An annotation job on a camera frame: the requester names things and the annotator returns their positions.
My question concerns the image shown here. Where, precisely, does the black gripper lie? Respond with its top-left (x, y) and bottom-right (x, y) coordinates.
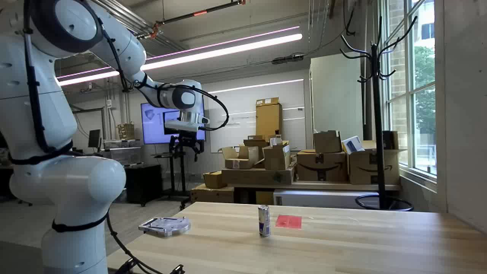
top-left (168, 131), bottom-right (203, 154)

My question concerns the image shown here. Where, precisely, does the red bull can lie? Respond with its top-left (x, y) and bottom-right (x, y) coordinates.
top-left (257, 205), bottom-right (269, 237)

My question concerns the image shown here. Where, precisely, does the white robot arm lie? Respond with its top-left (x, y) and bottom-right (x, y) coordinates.
top-left (0, 0), bottom-right (202, 274)

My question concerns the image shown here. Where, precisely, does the round metal object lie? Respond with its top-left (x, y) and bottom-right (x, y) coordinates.
top-left (138, 216), bottom-right (190, 237)

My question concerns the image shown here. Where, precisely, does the black screen stand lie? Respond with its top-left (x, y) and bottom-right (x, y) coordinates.
top-left (153, 135), bottom-right (191, 210)

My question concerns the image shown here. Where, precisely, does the large display screen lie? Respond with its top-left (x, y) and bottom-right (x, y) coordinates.
top-left (139, 102), bottom-right (206, 146)

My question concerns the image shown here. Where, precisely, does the small open cardboard box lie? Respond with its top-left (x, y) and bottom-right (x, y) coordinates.
top-left (202, 170), bottom-right (226, 189)

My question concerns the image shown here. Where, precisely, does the white whiteboard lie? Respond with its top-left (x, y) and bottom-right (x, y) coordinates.
top-left (206, 78), bottom-right (305, 152)

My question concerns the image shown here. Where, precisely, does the large floor cardboard box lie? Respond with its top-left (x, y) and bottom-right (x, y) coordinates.
top-left (190, 184), bottom-right (234, 202)

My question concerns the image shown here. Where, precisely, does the tall upright cardboard box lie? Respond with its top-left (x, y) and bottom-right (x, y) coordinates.
top-left (255, 97), bottom-right (281, 140)

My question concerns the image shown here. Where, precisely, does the amazon cardboard box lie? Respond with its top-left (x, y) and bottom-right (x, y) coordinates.
top-left (296, 152), bottom-right (346, 183)

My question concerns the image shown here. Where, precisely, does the red paper sheet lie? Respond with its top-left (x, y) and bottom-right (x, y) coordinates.
top-left (275, 215), bottom-right (301, 228)

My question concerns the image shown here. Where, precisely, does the ceiling light strip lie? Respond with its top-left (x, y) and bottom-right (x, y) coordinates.
top-left (57, 29), bottom-right (302, 87)

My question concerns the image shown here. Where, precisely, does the white tall cabinet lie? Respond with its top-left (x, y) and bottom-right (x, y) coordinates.
top-left (310, 53), bottom-right (363, 138)

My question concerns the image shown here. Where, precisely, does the black coat rack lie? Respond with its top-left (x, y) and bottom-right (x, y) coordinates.
top-left (339, 18), bottom-right (416, 212)

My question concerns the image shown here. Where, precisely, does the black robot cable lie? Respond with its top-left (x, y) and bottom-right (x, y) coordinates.
top-left (145, 81), bottom-right (231, 132)

